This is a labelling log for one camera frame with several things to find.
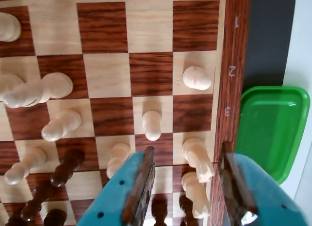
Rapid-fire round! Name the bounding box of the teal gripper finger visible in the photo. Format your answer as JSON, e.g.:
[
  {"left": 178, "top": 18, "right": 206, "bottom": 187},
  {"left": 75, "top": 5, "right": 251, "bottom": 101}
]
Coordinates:
[
  {"left": 218, "top": 141, "right": 310, "bottom": 226},
  {"left": 78, "top": 146, "right": 156, "bottom": 226}
]

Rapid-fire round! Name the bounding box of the dark wooden chess piece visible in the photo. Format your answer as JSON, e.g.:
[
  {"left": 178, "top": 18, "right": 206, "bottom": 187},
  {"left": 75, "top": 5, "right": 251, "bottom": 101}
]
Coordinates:
[
  {"left": 4, "top": 208, "right": 28, "bottom": 226},
  {"left": 43, "top": 207, "right": 68, "bottom": 226},
  {"left": 50, "top": 150, "right": 85, "bottom": 187},
  {"left": 151, "top": 194, "right": 169, "bottom": 226},
  {"left": 20, "top": 179, "right": 54, "bottom": 222},
  {"left": 179, "top": 194, "right": 195, "bottom": 226}
]

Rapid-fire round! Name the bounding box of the tall white wooden chess piece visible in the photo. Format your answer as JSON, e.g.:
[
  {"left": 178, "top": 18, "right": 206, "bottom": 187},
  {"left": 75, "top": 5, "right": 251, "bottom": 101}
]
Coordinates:
[
  {"left": 181, "top": 171, "right": 211, "bottom": 218},
  {"left": 0, "top": 74, "right": 25, "bottom": 94},
  {"left": 2, "top": 72, "right": 74, "bottom": 109}
]

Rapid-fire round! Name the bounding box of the green plastic tray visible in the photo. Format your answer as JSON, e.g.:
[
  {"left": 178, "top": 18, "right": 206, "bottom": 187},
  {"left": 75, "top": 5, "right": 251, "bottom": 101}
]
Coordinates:
[{"left": 235, "top": 86, "right": 311, "bottom": 185}]

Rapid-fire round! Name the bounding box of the white wooden knight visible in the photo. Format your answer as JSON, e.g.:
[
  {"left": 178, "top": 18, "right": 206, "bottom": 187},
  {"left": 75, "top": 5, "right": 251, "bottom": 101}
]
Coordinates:
[{"left": 182, "top": 137, "right": 215, "bottom": 183}]

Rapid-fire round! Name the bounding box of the wooden chessboard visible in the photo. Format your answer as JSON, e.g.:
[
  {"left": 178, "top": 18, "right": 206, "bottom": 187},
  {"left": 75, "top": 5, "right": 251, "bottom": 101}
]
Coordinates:
[{"left": 0, "top": 0, "right": 252, "bottom": 226}]

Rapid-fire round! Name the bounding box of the black mat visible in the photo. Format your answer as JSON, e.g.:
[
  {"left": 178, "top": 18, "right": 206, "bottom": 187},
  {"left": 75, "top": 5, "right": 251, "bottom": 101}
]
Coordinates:
[{"left": 240, "top": 0, "right": 303, "bottom": 98}]

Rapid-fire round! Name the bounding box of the white wooden king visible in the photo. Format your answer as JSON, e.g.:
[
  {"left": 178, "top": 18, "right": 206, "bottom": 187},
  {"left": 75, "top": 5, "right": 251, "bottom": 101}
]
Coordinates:
[{"left": 0, "top": 12, "right": 22, "bottom": 42}]

